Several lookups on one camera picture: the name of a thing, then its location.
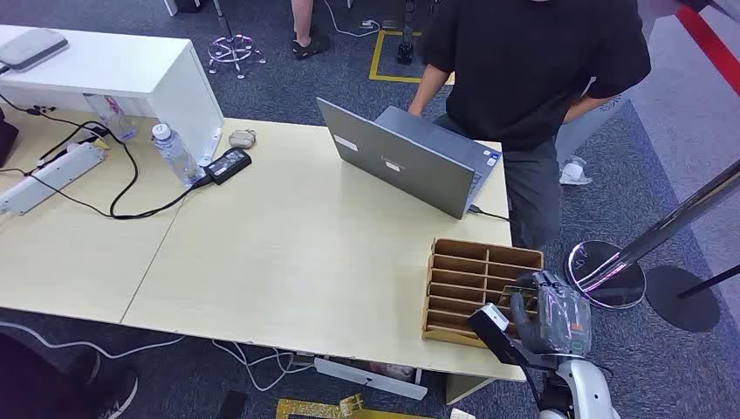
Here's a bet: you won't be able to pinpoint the person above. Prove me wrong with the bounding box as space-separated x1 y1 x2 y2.
407 0 653 251

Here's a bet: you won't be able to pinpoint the wooden card organizer box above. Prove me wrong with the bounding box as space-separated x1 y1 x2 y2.
421 237 545 350

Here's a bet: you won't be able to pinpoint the grey laptop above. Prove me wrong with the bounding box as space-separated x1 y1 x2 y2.
316 97 503 221

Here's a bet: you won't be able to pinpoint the black stand leg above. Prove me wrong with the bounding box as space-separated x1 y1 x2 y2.
395 0 419 66

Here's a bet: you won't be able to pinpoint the bystander's leg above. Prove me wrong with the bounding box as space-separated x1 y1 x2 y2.
290 0 332 61

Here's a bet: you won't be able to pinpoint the white shoe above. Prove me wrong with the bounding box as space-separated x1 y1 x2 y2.
558 155 594 188

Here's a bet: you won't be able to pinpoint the beige earbuds case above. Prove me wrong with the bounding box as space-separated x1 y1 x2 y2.
228 129 258 150

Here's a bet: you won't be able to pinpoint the chrome stool base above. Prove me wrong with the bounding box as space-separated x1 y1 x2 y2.
207 0 268 81

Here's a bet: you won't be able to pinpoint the black power adapter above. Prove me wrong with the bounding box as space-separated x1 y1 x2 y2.
203 147 254 187

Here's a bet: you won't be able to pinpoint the clear water bottle white cap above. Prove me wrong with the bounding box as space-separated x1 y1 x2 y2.
151 122 205 189

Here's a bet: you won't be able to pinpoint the white table foot bar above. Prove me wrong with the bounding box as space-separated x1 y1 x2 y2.
312 355 429 402

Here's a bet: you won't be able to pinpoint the red barrier belt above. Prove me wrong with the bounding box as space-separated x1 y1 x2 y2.
675 4 740 97

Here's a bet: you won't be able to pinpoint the white desk shelf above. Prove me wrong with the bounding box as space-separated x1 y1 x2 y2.
0 24 225 167

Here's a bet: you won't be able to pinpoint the yellow cardboard piece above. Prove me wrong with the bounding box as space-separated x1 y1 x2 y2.
275 393 435 419

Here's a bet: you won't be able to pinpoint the white power strip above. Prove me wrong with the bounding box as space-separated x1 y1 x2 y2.
0 142 107 217

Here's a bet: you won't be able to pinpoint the grey flat device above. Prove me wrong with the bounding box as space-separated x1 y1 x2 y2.
0 27 70 73

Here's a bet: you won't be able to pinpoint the black object at desk edge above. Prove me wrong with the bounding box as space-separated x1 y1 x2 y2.
0 106 20 169

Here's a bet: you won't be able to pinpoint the black shoe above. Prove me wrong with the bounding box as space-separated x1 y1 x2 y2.
58 349 140 419

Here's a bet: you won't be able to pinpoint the yellow floor tape frame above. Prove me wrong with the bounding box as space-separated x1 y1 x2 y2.
368 29 456 86

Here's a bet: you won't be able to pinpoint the white floor cable with plug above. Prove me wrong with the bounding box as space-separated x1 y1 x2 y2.
320 0 383 39

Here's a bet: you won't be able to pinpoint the black laptop cable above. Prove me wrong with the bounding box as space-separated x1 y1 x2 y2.
467 204 513 224

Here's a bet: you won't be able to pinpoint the black pale wrist camera box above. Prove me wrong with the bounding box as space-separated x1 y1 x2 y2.
467 303 558 372

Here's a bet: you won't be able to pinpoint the chrome stanchion post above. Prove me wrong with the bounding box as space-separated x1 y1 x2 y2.
564 159 740 311

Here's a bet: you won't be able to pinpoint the black power cable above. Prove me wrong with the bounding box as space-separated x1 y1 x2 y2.
0 93 214 222

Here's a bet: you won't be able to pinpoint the tangled white cables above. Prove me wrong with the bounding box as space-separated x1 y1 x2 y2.
210 338 317 394

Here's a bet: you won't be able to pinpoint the black stanchion post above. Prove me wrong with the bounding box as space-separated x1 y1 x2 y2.
644 264 740 334

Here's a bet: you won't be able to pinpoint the long white floor cable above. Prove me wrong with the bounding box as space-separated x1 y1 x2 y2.
0 320 186 361

